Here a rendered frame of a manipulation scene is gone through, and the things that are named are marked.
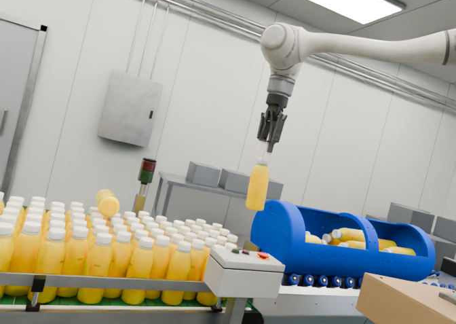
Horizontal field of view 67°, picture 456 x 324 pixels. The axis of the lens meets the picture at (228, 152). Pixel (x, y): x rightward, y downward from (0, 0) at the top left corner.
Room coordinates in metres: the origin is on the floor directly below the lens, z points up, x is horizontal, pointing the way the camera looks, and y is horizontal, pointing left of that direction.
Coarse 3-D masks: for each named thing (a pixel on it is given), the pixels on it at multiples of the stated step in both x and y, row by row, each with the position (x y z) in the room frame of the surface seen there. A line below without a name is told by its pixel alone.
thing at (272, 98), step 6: (270, 96) 1.18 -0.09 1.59; (276, 96) 1.17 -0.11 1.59; (282, 96) 1.17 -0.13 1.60; (270, 102) 1.18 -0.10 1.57; (276, 102) 1.17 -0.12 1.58; (282, 102) 1.17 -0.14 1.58; (270, 108) 1.21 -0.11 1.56; (276, 108) 1.18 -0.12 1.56; (282, 108) 1.17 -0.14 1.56; (276, 114) 1.17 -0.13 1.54; (276, 120) 1.18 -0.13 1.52
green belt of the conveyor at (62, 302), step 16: (16, 304) 0.83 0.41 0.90; (48, 304) 0.87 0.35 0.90; (64, 304) 0.88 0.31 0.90; (80, 304) 0.90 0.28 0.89; (96, 304) 0.91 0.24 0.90; (112, 304) 0.93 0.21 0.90; (128, 304) 0.95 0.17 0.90; (144, 304) 0.98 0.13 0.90; (160, 304) 1.00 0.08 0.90; (192, 304) 1.05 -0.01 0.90; (224, 304) 1.10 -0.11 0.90
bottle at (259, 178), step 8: (256, 168) 1.18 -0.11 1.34; (264, 168) 1.18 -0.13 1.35; (256, 176) 1.18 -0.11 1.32; (264, 176) 1.18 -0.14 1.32; (256, 184) 1.18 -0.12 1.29; (264, 184) 1.18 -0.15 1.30; (248, 192) 1.19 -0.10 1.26; (256, 192) 1.17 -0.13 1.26; (264, 192) 1.18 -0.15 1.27; (248, 200) 1.19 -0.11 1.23; (256, 200) 1.18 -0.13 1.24; (264, 200) 1.19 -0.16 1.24; (248, 208) 1.19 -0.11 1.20; (256, 208) 1.18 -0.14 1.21
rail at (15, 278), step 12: (0, 276) 0.80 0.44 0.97; (12, 276) 0.81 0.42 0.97; (24, 276) 0.82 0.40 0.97; (48, 276) 0.84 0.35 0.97; (60, 276) 0.86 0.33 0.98; (72, 276) 0.87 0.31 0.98; (84, 276) 0.88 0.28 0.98; (96, 276) 0.90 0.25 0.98; (108, 276) 0.91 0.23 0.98; (108, 288) 0.91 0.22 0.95; (120, 288) 0.92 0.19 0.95; (132, 288) 0.94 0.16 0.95; (144, 288) 0.95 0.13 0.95; (156, 288) 0.97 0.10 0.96; (168, 288) 0.99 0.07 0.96; (180, 288) 1.00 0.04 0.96; (192, 288) 1.02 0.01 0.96; (204, 288) 1.04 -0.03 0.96
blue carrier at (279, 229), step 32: (256, 224) 1.46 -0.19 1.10; (288, 224) 1.28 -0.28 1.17; (320, 224) 1.65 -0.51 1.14; (352, 224) 1.72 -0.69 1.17; (384, 224) 1.78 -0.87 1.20; (288, 256) 1.25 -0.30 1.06; (320, 256) 1.31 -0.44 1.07; (352, 256) 1.39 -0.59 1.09; (384, 256) 1.47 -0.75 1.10; (416, 256) 1.57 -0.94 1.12
